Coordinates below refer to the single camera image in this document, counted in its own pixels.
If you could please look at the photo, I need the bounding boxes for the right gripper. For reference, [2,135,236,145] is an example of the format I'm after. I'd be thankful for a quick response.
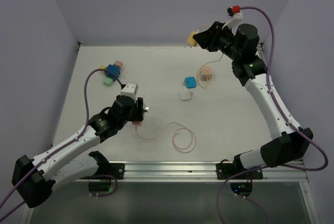
[193,21,241,61]

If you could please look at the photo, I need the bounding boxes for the salmon plug with cable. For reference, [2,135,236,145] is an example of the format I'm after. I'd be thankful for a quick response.
[132,121,142,130]

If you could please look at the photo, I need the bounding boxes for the yellow plug with cable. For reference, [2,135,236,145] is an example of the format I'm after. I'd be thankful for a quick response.
[187,30,199,48]

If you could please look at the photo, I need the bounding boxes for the pink cube socket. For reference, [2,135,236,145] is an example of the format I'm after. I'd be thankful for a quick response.
[199,65,212,81]

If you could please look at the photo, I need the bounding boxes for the pink charging cable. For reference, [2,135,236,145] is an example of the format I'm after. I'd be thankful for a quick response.
[135,121,197,154]

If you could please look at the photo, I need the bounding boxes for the light blue plug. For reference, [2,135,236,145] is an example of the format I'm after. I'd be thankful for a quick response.
[183,76,197,89]

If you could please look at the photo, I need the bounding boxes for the white plug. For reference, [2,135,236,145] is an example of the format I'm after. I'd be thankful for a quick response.
[178,90,194,101]

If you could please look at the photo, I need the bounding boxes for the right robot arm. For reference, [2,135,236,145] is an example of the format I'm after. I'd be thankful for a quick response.
[193,21,313,179]

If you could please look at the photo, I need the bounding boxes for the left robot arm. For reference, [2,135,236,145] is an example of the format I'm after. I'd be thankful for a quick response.
[11,95,146,208]

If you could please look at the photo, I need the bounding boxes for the green plug on blue cube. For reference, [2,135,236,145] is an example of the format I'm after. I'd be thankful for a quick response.
[103,77,114,87]

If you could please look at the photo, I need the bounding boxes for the dark blue cube socket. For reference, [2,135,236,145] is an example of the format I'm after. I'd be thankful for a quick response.
[104,64,121,78]

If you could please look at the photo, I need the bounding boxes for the yellow plug on blue cube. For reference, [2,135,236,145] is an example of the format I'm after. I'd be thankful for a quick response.
[99,66,106,73]

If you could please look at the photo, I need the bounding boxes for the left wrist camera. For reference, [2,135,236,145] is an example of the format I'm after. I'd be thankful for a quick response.
[120,82,138,101]

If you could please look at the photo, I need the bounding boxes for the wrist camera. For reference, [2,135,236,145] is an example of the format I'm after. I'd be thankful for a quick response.
[222,6,243,29]
[120,82,138,101]

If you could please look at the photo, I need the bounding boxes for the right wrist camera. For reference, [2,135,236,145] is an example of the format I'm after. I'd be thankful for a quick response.
[222,6,243,29]

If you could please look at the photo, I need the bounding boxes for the aluminium right rail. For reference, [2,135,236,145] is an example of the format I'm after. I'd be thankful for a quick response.
[256,43,268,66]

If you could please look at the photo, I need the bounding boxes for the aluminium rail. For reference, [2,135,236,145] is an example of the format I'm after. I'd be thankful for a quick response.
[256,43,268,66]
[49,160,307,182]

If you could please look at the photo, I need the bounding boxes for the aluminium front rail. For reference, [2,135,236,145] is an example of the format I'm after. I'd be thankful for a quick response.
[49,160,307,182]

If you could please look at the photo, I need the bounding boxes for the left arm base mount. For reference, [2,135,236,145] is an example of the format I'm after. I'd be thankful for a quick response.
[82,151,125,180]

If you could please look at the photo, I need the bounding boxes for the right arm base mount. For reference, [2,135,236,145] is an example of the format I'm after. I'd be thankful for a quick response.
[216,155,264,180]

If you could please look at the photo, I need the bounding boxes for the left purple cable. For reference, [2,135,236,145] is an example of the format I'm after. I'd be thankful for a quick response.
[0,68,126,210]

